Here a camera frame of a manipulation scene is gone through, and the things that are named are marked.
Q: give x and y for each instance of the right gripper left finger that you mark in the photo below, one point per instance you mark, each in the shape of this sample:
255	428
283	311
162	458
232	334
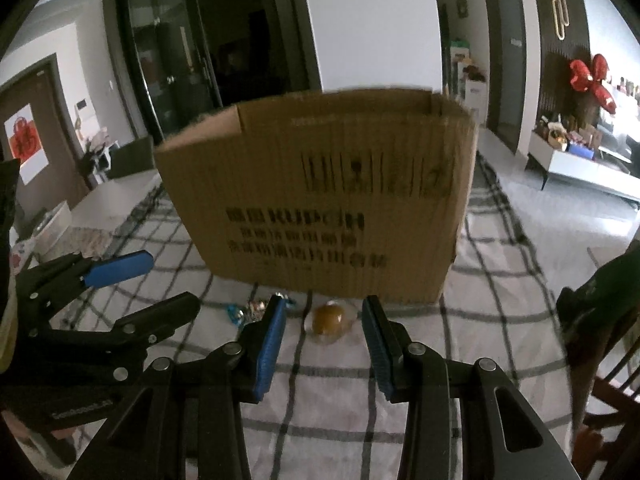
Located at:
177	414

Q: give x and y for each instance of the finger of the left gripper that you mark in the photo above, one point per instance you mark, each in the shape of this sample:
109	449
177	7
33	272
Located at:
155	314
63	279

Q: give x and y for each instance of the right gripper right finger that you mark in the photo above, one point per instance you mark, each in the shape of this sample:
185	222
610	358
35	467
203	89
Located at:
473	409

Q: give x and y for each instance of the blue foil candy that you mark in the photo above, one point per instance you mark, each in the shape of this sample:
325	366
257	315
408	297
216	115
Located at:
236	314

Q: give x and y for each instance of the purple gold candy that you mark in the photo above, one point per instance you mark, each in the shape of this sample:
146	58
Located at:
255	309

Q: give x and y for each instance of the orange round snack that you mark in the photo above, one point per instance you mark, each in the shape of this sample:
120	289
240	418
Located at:
329	322

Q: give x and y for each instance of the person's left hand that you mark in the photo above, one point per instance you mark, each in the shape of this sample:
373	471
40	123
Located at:
57	447

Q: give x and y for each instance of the floral cushion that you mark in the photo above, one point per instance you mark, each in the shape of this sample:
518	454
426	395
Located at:
21	254

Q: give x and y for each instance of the white basket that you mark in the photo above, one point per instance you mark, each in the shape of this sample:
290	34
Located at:
50	229

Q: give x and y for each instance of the floral table runner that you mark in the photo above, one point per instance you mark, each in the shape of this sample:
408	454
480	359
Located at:
88	242

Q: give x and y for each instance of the red paper door poster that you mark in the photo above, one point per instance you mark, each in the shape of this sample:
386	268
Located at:
25	143

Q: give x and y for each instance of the brown cardboard box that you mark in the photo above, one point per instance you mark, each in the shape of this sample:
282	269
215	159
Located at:
348	193

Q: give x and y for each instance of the white low tv cabinet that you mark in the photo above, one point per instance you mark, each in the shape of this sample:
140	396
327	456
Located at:
558	165

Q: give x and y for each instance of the white storage drawers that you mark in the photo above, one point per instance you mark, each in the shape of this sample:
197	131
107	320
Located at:
467	81

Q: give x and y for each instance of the red balloon decoration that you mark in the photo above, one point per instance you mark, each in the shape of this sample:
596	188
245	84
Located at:
589	78

